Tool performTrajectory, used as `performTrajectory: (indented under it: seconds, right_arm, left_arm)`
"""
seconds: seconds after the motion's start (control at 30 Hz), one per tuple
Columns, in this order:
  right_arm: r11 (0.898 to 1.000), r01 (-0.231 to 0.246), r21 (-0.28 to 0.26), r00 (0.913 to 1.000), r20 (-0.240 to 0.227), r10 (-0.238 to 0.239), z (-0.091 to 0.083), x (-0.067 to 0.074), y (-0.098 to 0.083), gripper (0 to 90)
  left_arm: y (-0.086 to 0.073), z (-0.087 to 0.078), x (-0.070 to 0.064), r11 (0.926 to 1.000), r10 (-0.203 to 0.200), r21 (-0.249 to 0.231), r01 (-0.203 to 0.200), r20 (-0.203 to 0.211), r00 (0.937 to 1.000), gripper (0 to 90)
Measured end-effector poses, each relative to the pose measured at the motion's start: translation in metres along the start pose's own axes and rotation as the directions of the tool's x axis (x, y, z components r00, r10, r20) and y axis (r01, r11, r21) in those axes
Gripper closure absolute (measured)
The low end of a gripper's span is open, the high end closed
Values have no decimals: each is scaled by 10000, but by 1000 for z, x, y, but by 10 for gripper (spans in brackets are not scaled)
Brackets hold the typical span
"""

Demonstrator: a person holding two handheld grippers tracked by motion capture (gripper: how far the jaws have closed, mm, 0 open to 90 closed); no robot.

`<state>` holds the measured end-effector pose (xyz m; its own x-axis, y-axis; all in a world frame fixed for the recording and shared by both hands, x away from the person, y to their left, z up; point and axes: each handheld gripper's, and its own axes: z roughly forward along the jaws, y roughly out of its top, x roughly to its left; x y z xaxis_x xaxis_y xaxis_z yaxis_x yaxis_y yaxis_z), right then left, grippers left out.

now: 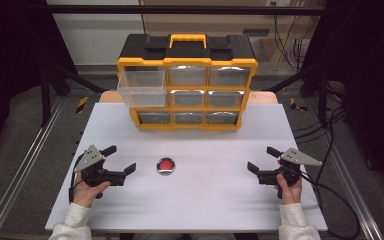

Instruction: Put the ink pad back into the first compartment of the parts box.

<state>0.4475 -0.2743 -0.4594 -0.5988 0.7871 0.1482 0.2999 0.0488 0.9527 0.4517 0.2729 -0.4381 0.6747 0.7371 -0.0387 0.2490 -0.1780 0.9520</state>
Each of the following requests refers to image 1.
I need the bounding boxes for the black curtain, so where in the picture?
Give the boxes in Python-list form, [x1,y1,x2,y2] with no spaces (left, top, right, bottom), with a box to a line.
[299,0,384,193]
[0,0,79,164]

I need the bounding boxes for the person's left hand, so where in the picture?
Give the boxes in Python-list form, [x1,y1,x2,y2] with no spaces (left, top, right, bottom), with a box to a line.
[72,180,112,209]

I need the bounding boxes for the black metal stand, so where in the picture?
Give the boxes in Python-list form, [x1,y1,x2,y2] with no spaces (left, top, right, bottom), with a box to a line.
[266,63,330,126]
[39,61,108,128]

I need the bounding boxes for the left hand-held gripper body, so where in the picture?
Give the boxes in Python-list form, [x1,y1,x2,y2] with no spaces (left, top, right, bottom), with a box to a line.
[74,144,128,188]

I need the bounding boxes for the right yellow clamp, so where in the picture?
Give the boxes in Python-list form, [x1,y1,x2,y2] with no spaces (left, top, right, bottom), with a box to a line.
[289,97,309,113]

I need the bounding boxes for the transparent plastic drawer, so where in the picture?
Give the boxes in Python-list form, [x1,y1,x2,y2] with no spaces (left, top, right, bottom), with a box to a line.
[116,69,168,109]

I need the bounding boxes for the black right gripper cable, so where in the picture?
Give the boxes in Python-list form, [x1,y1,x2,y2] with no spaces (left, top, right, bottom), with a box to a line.
[298,168,362,240]

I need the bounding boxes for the group of small clear drawers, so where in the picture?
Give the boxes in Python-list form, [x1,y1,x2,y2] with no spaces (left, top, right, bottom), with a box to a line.
[136,65,252,126]

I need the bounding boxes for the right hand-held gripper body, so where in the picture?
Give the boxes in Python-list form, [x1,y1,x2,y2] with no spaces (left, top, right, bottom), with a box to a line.
[257,147,323,188]

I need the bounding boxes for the red round metal-rimmed button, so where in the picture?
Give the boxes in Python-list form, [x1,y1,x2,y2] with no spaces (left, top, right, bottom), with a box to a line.
[156,157,177,177]

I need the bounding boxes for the person's right hand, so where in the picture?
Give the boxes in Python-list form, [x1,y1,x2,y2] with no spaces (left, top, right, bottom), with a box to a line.
[274,172,303,206]

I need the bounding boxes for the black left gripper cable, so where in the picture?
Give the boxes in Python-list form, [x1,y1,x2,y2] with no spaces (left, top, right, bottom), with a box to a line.
[68,153,85,204]

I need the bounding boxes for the grey wall box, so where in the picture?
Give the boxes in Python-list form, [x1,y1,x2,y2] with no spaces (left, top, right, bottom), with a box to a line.
[242,28,271,37]

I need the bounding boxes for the hanging wall cables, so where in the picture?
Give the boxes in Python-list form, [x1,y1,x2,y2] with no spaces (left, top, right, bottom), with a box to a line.
[272,1,314,72]

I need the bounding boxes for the aluminium floor rail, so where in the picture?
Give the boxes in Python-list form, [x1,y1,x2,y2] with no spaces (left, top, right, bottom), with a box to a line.
[304,99,384,240]
[0,95,66,240]

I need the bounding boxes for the yellow clamp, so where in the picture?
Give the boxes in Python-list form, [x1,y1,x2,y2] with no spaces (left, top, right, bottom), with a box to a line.
[75,95,90,114]
[289,97,309,113]

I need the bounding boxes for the wooden table under board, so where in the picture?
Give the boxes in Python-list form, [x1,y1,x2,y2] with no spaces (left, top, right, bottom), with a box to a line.
[98,90,280,105]

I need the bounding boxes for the black horizontal frame bar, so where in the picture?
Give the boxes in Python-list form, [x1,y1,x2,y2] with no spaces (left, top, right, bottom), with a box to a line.
[45,4,328,16]

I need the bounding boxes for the bundle of black floor cables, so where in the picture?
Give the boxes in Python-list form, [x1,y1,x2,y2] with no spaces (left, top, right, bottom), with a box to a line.
[292,83,348,185]

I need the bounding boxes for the yellow black organiser cabinet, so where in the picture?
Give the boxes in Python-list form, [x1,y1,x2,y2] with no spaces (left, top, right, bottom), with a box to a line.
[116,33,259,132]

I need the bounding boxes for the left yellow clamp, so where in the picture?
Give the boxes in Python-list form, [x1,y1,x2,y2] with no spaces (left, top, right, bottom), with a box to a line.
[75,95,90,114]

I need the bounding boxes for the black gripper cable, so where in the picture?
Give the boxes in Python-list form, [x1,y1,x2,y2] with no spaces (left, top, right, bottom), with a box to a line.
[68,153,85,204]
[298,168,362,240]

